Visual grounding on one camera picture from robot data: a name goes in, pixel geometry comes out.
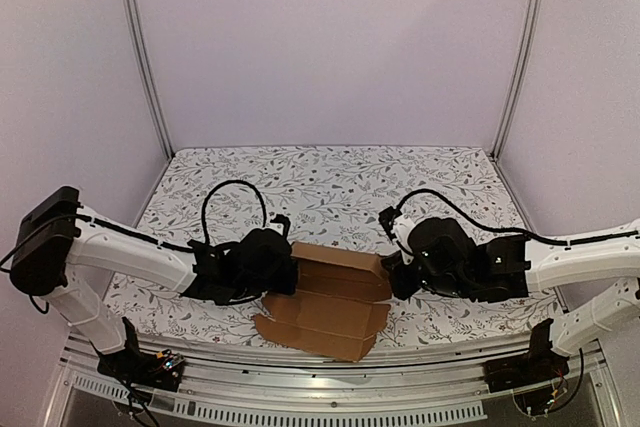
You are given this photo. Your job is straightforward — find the brown cardboard box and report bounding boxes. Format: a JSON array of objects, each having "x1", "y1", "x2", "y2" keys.
[{"x1": 253, "y1": 242, "x2": 392, "y2": 362}]

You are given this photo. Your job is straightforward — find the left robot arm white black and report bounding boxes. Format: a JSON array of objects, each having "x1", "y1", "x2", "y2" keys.
[{"x1": 1, "y1": 186, "x2": 299, "y2": 381}]

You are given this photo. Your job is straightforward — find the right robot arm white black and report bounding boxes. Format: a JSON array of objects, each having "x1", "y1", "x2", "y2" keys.
[{"x1": 379, "y1": 209, "x2": 639, "y2": 383}]

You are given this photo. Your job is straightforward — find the floral patterned table mat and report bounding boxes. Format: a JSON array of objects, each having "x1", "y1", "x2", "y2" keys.
[{"x1": 105, "y1": 146, "x2": 563, "y2": 351}]

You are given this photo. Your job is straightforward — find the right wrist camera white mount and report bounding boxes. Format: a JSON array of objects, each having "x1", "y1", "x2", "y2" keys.
[{"x1": 378, "y1": 207, "x2": 416, "y2": 256}]

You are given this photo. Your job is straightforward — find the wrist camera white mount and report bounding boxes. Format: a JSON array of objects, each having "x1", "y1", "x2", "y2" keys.
[
  {"x1": 378, "y1": 207, "x2": 416, "y2": 256},
  {"x1": 268, "y1": 214, "x2": 291, "y2": 240}
]

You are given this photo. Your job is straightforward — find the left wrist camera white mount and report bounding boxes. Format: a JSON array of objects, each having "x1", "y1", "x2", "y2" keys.
[{"x1": 268, "y1": 214, "x2": 291, "y2": 240}]

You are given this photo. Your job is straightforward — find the black right camera cable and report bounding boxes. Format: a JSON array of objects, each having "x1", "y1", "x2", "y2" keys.
[{"x1": 397, "y1": 188, "x2": 640, "y2": 248}]

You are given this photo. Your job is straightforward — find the black camera cable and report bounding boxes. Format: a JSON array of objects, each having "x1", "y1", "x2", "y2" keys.
[
  {"x1": 397, "y1": 188, "x2": 640, "y2": 248},
  {"x1": 199, "y1": 179, "x2": 269, "y2": 248}
]

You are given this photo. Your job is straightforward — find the black left camera cable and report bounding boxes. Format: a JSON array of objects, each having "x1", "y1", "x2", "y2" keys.
[{"x1": 199, "y1": 179, "x2": 269, "y2": 248}]

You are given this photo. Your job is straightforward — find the curved aluminium rail base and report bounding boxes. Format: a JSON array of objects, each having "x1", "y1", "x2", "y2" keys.
[{"x1": 40, "y1": 333, "x2": 627, "y2": 426}]

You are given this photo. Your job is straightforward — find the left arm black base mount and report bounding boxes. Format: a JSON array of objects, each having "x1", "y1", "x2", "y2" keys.
[{"x1": 96, "y1": 317, "x2": 186, "y2": 392}]

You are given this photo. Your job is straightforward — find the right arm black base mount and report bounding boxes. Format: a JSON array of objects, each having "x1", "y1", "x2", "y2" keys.
[{"x1": 483, "y1": 319, "x2": 569, "y2": 417}]

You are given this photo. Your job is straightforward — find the right aluminium corner post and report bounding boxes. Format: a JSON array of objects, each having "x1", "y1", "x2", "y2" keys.
[{"x1": 489, "y1": 0, "x2": 543, "y2": 163}]

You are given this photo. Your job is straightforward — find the aluminium corner post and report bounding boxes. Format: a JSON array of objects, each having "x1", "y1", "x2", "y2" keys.
[
  {"x1": 122, "y1": 0, "x2": 175, "y2": 160},
  {"x1": 489, "y1": 0, "x2": 543, "y2": 163}
]

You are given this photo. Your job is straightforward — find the left aluminium corner post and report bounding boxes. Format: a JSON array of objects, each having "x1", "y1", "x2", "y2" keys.
[{"x1": 122, "y1": 0, "x2": 175, "y2": 160}]

